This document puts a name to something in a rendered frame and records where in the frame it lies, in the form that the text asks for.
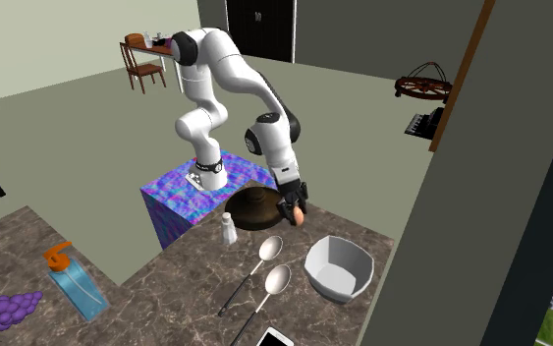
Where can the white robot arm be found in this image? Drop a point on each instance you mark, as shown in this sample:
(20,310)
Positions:
(218,62)

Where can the brown wooden chair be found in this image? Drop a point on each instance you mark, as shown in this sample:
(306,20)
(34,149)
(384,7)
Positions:
(144,70)

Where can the dark brown round wooden lid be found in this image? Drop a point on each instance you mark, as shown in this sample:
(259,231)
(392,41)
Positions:
(249,211)

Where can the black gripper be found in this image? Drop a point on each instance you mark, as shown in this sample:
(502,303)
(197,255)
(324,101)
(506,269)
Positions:
(291,190)

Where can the white salt shaker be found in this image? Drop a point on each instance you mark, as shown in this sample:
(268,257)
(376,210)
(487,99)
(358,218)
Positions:
(229,232)

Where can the purple grape bunch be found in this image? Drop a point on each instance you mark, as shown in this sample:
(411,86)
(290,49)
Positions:
(10,309)

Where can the black door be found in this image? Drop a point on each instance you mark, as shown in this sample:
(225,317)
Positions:
(259,28)

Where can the brown wagon wheel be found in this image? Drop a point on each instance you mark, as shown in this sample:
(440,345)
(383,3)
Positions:
(422,87)

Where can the white phone with black screen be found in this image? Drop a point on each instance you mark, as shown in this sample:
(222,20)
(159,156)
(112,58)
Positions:
(276,339)

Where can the blue soap dispenser orange pump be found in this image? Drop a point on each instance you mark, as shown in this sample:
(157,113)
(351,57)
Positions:
(77,287)

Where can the white bowl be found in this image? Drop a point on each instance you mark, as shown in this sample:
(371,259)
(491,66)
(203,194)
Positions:
(336,273)

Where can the brown egg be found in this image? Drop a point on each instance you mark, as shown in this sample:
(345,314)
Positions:
(298,216)

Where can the wooden table with white legs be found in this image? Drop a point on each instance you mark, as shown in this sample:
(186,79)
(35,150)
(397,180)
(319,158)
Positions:
(161,50)

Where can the blue purple patterned robot stand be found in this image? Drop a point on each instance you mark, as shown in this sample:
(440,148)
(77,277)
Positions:
(175,196)

